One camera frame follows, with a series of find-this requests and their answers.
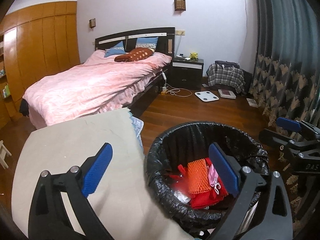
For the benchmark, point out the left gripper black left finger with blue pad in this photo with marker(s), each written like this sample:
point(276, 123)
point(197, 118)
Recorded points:
point(48, 217)

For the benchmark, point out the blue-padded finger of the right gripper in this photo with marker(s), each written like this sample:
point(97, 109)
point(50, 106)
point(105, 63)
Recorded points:
point(302, 127)

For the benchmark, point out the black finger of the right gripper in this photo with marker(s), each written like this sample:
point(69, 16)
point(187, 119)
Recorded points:
point(276, 140)

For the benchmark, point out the pink foam net sleeve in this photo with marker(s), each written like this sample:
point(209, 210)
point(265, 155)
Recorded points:
point(213, 178)

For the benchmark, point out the red plastic bag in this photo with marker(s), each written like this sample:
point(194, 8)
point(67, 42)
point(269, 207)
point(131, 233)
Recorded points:
point(198, 201)

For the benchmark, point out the orange foam net sheet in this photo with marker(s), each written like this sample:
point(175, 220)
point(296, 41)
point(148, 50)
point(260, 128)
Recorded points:
point(198, 181)

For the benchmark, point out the black-lined trash bin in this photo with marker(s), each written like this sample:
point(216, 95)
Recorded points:
point(188, 142)

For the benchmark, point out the dark patterned curtain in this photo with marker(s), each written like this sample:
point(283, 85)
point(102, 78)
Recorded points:
point(286, 84)

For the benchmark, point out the beige table cloth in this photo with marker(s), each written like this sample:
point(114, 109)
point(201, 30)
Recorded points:
point(121, 201)

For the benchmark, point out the small white wooden stool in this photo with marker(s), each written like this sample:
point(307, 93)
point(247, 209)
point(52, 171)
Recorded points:
point(4, 152)

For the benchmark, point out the book on floor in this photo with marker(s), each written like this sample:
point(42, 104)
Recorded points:
point(227, 94)

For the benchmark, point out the white bathroom scale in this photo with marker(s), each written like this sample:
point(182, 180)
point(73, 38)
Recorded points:
point(206, 96)

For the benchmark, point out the plaid cloth on chair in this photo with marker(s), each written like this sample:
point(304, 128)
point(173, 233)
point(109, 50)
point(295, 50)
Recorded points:
point(228, 74)

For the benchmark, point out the black cloth at bed corner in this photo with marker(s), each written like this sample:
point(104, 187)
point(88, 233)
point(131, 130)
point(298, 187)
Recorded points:
point(24, 108)

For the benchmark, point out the black white nightstand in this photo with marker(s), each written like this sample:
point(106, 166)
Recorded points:
point(186, 73)

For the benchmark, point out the yellow plush toy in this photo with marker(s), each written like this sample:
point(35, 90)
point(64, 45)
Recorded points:
point(194, 56)

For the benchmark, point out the bed with pink cover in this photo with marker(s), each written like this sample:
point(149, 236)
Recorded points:
point(99, 85)

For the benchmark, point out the black bed headboard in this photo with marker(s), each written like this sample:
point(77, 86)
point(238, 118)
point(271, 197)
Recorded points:
point(165, 43)

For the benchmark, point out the brown dotted cushion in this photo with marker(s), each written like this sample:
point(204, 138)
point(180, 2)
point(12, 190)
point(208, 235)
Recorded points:
point(136, 54)

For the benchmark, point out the right blue patterned pillow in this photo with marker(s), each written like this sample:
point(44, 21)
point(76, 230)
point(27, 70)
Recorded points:
point(147, 42)

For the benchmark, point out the wooden wardrobe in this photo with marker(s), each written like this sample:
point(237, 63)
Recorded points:
point(36, 41)

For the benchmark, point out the left blue pillow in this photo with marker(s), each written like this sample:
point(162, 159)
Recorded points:
point(118, 49)

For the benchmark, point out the right wall lamp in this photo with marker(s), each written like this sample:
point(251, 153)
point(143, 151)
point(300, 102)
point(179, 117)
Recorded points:
point(179, 5)

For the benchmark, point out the wall lamp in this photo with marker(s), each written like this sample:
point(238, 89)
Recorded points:
point(179, 5)
point(92, 23)

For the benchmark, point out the left wall lamp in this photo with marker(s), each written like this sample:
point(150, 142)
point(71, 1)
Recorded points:
point(92, 23)

